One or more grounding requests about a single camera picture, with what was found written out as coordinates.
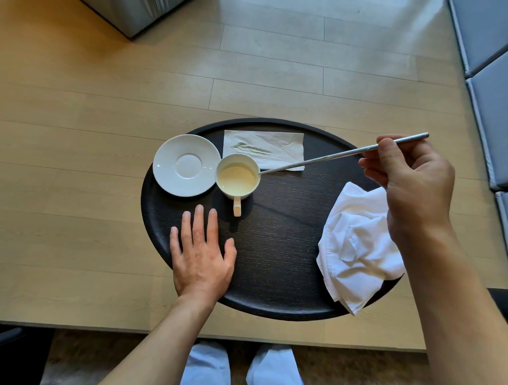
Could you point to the person's left hand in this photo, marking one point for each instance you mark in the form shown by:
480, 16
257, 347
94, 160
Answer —
200, 269

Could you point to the person's right hand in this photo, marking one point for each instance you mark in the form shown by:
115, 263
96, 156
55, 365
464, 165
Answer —
420, 190

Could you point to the person's left thumb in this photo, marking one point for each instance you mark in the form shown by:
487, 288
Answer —
230, 254

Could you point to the person's left little finger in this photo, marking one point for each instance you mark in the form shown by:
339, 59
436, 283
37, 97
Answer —
175, 242

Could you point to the person's right thumb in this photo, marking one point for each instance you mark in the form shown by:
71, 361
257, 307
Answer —
393, 154

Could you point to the person's left middle finger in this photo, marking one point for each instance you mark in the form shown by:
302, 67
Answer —
198, 226

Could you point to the long silver stirring spoon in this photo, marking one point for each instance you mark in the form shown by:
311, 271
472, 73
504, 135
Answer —
317, 158

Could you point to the person's right forearm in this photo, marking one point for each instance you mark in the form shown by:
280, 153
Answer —
456, 309

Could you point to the person's left forearm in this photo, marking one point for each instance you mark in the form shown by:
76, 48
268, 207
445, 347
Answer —
158, 345

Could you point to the dark oval wooden tray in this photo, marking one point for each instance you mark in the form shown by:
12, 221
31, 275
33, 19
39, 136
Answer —
277, 246

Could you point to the white round saucer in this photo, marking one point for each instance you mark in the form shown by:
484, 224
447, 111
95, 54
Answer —
178, 174

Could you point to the cream liquid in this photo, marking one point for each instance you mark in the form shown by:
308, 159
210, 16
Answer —
237, 178

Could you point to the white crumpled cloth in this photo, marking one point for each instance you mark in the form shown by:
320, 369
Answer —
357, 246

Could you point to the grey seat cushion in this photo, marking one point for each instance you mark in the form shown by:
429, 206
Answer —
503, 222
492, 127
482, 27

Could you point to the person's left leg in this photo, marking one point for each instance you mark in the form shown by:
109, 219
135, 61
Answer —
206, 365

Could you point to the person's leg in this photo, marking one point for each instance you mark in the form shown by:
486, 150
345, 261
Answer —
274, 365
206, 365

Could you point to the white paper napkin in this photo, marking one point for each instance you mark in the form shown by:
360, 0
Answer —
277, 141

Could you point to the person's right leg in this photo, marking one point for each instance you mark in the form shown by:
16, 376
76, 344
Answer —
274, 365

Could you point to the dark chair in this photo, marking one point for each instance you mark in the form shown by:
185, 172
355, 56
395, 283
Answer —
23, 357

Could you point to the grey upholstered furniture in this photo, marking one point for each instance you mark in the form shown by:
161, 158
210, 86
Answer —
131, 14

